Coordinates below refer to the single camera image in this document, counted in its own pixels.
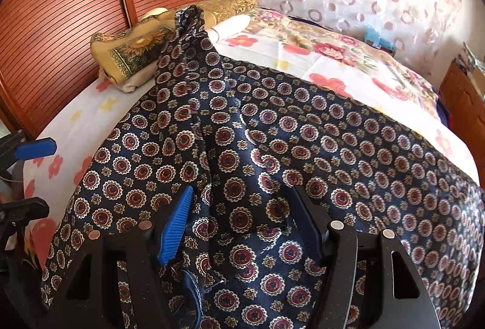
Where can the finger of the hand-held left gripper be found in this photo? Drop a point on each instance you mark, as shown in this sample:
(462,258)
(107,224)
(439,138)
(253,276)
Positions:
(26,209)
(36,149)

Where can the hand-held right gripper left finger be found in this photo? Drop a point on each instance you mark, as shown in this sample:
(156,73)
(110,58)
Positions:
(176,224)

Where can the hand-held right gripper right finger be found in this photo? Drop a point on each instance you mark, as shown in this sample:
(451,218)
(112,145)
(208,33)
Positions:
(309,224)

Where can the navy medallion-print silk garment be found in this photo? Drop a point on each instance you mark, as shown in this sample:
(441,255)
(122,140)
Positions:
(303,147)

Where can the yellow patterned pillow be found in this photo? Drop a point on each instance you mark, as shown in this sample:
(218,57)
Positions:
(132,48)

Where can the wooden slatted headboard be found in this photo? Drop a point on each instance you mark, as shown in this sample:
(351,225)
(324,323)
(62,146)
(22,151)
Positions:
(75,10)

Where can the white flowered bed sheet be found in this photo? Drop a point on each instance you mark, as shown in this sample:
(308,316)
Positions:
(265,48)

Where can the teal box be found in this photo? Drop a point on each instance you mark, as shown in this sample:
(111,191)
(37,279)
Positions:
(379,41)

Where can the wooden cabinet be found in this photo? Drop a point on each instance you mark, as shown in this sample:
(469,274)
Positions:
(460,97)

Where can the white pillow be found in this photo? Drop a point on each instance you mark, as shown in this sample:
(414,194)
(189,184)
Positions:
(231,27)

